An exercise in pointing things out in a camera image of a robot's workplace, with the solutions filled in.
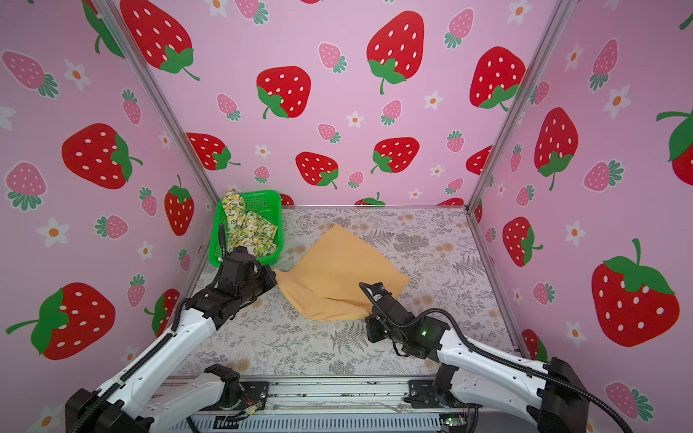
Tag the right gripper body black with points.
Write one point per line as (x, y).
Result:
(381, 302)

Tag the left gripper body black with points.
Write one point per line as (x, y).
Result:
(260, 282)

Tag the tan yellow skirt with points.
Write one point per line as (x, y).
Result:
(324, 284)

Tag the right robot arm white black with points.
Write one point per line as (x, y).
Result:
(548, 395)

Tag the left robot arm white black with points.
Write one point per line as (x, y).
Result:
(127, 402)

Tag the lemon print skirt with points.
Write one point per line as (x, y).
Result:
(247, 228)

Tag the green plastic basket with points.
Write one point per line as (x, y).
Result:
(268, 204)

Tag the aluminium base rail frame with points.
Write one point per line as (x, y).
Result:
(338, 404)

